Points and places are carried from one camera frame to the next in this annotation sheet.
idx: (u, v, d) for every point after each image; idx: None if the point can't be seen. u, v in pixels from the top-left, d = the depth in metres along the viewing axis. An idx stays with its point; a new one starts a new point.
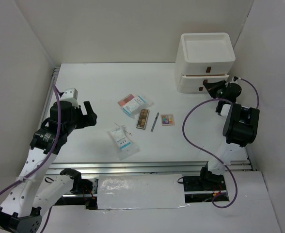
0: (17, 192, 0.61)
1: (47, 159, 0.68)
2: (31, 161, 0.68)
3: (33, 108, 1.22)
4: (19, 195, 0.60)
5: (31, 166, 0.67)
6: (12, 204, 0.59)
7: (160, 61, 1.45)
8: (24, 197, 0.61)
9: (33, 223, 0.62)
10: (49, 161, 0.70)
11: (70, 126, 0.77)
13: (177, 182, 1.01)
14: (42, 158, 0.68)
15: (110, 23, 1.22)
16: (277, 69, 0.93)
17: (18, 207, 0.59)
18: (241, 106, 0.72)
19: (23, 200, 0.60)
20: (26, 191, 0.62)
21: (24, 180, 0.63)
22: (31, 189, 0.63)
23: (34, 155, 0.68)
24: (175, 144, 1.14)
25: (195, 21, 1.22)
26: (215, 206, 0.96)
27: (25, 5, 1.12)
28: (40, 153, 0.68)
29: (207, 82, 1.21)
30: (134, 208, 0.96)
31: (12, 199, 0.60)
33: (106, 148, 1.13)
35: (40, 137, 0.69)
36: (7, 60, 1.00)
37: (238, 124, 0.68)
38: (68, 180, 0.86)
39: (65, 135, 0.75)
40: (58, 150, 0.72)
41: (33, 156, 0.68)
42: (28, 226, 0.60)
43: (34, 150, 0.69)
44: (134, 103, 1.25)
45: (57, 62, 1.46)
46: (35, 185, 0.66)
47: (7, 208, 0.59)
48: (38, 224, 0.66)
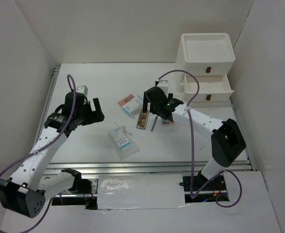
0: (28, 164, 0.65)
1: (59, 138, 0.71)
2: (44, 138, 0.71)
3: (33, 108, 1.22)
4: (29, 167, 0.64)
5: (43, 142, 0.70)
6: (23, 174, 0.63)
7: (160, 61, 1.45)
8: (35, 170, 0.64)
9: (38, 202, 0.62)
10: (60, 141, 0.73)
11: (81, 114, 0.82)
13: (177, 183, 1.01)
14: (55, 136, 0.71)
15: (110, 23, 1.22)
16: (277, 69, 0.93)
17: (28, 177, 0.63)
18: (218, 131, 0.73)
19: (33, 172, 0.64)
20: (38, 163, 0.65)
21: (37, 154, 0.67)
22: (41, 162, 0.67)
23: (48, 132, 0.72)
24: (175, 144, 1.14)
25: (195, 21, 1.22)
26: (219, 206, 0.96)
27: (24, 5, 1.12)
28: (53, 131, 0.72)
29: (210, 98, 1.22)
30: (134, 208, 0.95)
31: (23, 170, 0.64)
33: (106, 148, 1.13)
35: (54, 118, 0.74)
36: (7, 59, 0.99)
37: (229, 148, 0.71)
38: (70, 176, 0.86)
39: (76, 122, 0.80)
40: (69, 134, 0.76)
41: (46, 134, 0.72)
42: (34, 202, 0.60)
43: (47, 129, 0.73)
44: (134, 103, 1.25)
45: (57, 62, 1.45)
46: (45, 161, 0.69)
47: (17, 178, 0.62)
48: (42, 205, 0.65)
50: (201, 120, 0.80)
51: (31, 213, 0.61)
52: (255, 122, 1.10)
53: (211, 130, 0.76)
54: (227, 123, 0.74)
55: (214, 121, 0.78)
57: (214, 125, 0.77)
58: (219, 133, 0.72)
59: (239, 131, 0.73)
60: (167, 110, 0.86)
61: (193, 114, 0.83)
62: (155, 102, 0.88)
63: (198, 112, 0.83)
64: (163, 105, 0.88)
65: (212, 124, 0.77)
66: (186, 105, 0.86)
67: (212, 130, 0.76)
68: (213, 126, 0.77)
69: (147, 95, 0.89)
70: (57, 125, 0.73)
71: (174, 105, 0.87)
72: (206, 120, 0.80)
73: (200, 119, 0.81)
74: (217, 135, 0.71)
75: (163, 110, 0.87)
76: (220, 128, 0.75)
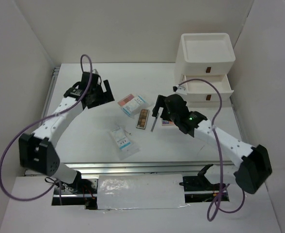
0: (49, 124, 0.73)
1: (77, 105, 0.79)
2: (64, 105, 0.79)
3: (33, 108, 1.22)
4: (51, 126, 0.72)
5: (63, 108, 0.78)
6: (45, 130, 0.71)
7: (160, 61, 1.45)
8: (55, 128, 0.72)
9: (54, 160, 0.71)
10: (78, 108, 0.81)
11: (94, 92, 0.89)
13: (177, 183, 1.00)
14: (73, 103, 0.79)
15: (110, 23, 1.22)
16: (277, 69, 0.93)
17: (49, 133, 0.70)
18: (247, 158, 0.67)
19: (54, 130, 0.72)
20: (57, 124, 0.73)
21: (58, 116, 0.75)
22: (61, 123, 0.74)
23: (67, 100, 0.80)
24: (175, 144, 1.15)
25: (195, 21, 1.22)
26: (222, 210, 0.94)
27: (24, 5, 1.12)
28: (71, 100, 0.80)
29: (210, 98, 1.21)
30: (134, 208, 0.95)
31: (45, 128, 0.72)
33: (106, 148, 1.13)
35: (72, 91, 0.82)
36: (7, 60, 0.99)
37: (255, 177, 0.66)
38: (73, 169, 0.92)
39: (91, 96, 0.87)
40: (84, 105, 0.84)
41: (66, 101, 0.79)
42: (52, 158, 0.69)
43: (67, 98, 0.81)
44: (134, 103, 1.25)
45: (57, 62, 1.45)
46: (64, 124, 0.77)
47: (40, 133, 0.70)
48: (56, 166, 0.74)
50: (228, 143, 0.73)
51: (48, 170, 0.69)
52: (255, 121, 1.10)
53: (239, 157, 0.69)
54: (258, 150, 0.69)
55: (243, 146, 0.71)
57: (244, 151, 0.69)
58: (250, 161, 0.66)
59: (268, 159, 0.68)
60: (188, 124, 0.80)
61: (218, 134, 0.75)
62: (176, 115, 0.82)
63: (225, 132, 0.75)
64: (185, 119, 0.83)
65: (241, 149, 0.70)
66: (209, 122, 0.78)
67: (241, 158, 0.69)
68: (242, 152, 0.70)
69: (167, 104, 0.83)
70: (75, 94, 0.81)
71: (197, 119, 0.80)
72: (234, 143, 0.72)
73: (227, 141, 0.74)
74: (247, 164, 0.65)
75: (184, 124, 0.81)
76: (249, 156, 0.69)
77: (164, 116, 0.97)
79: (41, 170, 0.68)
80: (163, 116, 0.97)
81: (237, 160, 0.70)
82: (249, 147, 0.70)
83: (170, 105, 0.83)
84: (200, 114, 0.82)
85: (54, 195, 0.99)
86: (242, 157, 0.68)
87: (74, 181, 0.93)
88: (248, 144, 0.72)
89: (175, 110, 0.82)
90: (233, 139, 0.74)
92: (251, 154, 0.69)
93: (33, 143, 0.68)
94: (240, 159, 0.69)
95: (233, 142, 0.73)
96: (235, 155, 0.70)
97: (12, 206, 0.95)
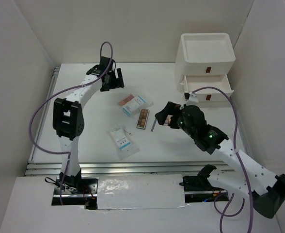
0: (77, 92, 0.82)
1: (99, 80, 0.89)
2: (87, 79, 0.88)
3: (33, 108, 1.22)
4: (79, 93, 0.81)
5: (87, 81, 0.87)
6: (74, 96, 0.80)
7: (160, 61, 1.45)
8: (83, 95, 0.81)
9: (79, 124, 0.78)
10: (99, 84, 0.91)
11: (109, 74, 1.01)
13: (177, 183, 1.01)
14: (94, 78, 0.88)
15: (110, 23, 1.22)
16: (277, 69, 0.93)
17: (78, 99, 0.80)
18: (271, 190, 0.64)
19: (82, 97, 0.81)
20: (85, 92, 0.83)
21: (84, 87, 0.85)
22: (87, 92, 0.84)
23: (90, 76, 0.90)
24: (175, 144, 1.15)
25: (195, 21, 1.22)
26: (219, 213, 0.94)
27: (24, 5, 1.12)
28: (95, 76, 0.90)
29: (209, 98, 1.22)
30: (133, 208, 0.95)
31: (74, 94, 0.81)
33: (106, 148, 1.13)
35: (93, 69, 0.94)
36: (7, 60, 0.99)
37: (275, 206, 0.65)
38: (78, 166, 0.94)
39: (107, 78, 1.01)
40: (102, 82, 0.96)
41: (89, 77, 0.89)
42: (79, 121, 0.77)
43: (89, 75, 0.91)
44: (134, 103, 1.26)
45: (57, 62, 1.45)
46: (88, 95, 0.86)
47: (70, 98, 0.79)
48: (81, 130, 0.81)
50: (252, 170, 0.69)
51: (76, 130, 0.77)
52: (255, 121, 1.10)
53: (263, 187, 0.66)
54: (282, 179, 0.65)
55: (267, 174, 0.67)
57: (268, 181, 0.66)
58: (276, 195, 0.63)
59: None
60: (207, 141, 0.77)
61: (242, 159, 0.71)
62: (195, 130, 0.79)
63: (248, 157, 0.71)
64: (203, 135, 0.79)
65: (266, 178, 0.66)
66: (231, 143, 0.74)
67: (265, 188, 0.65)
68: (266, 182, 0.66)
69: (185, 117, 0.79)
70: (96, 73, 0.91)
71: (219, 138, 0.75)
72: (258, 171, 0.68)
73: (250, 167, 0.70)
74: (272, 198, 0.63)
75: (203, 141, 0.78)
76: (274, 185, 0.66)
77: (172, 125, 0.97)
79: (70, 129, 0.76)
80: (171, 125, 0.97)
81: (260, 189, 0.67)
82: (274, 176, 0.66)
83: (189, 120, 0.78)
84: (220, 130, 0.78)
85: (54, 195, 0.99)
86: (267, 188, 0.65)
87: (73, 181, 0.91)
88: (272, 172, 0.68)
89: (194, 125, 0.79)
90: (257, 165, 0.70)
92: (276, 184, 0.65)
93: (65, 106, 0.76)
94: (264, 189, 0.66)
95: (258, 169, 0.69)
96: (259, 184, 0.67)
97: (12, 206, 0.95)
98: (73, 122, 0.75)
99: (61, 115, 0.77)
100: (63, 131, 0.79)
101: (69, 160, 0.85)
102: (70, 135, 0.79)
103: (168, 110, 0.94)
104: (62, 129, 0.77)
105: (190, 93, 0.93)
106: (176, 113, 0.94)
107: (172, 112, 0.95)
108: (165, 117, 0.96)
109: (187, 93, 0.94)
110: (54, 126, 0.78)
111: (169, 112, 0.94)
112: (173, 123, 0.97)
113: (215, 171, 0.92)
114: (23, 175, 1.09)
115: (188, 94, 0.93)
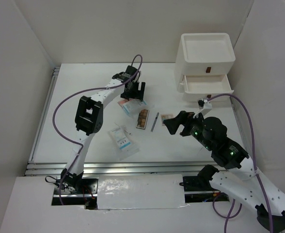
0: (102, 93, 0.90)
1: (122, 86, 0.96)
2: (112, 84, 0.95)
3: (33, 108, 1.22)
4: (102, 95, 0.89)
5: (111, 85, 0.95)
6: (98, 97, 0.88)
7: (160, 61, 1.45)
8: (105, 97, 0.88)
9: (98, 123, 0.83)
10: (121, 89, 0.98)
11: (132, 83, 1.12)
13: (177, 183, 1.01)
14: (119, 83, 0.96)
15: (110, 23, 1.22)
16: (277, 69, 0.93)
17: (102, 100, 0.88)
18: None
19: (104, 98, 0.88)
20: (107, 94, 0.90)
21: (107, 89, 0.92)
22: (109, 95, 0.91)
23: (115, 81, 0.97)
24: (176, 144, 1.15)
25: (195, 21, 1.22)
26: (219, 215, 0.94)
27: (24, 5, 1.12)
28: (119, 82, 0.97)
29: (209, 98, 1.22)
30: (133, 208, 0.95)
31: (98, 95, 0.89)
33: (106, 148, 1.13)
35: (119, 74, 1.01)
36: (7, 60, 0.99)
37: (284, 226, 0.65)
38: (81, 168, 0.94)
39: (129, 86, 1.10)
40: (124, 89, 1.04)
41: (114, 81, 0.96)
42: (99, 120, 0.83)
43: (115, 79, 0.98)
44: (134, 103, 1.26)
45: (57, 62, 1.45)
46: (110, 97, 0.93)
47: (95, 98, 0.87)
48: (99, 126, 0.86)
50: (269, 192, 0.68)
51: (94, 127, 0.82)
52: (255, 121, 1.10)
53: (279, 210, 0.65)
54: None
55: (283, 198, 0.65)
57: (284, 205, 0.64)
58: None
59: None
60: (227, 158, 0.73)
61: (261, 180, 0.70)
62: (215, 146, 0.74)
63: (267, 179, 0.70)
64: (223, 150, 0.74)
65: (282, 203, 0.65)
66: (251, 163, 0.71)
67: (280, 212, 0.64)
68: (282, 206, 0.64)
69: (208, 134, 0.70)
70: (121, 79, 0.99)
71: (239, 156, 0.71)
72: (274, 193, 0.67)
73: (267, 189, 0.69)
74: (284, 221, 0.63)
75: (222, 156, 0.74)
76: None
77: (184, 133, 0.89)
79: (89, 125, 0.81)
80: (184, 134, 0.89)
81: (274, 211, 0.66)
82: None
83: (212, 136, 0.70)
84: (240, 146, 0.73)
85: (54, 195, 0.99)
86: (282, 212, 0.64)
87: (74, 181, 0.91)
88: None
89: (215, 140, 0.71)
90: (273, 187, 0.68)
92: None
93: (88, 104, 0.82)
94: (279, 213, 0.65)
95: (274, 191, 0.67)
96: (274, 208, 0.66)
97: (12, 206, 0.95)
98: (93, 119, 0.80)
99: (83, 112, 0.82)
100: (82, 126, 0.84)
101: (77, 157, 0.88)
102: (87, 131, 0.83)
103: (181, 119, 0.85)
104: (82, 124, 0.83)
105: (204, 100, 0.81)
106: (189, 124, 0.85)
107: (184, 121, 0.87)
108: (177, 126, 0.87)
109: (200, 102, 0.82)
110: (75, 120, 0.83)
111: (181, 123, 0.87)
112: (183, 132, 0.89)
113: (218, 175, 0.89)
114: (23, 175, 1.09)
115: (202, 101, 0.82)
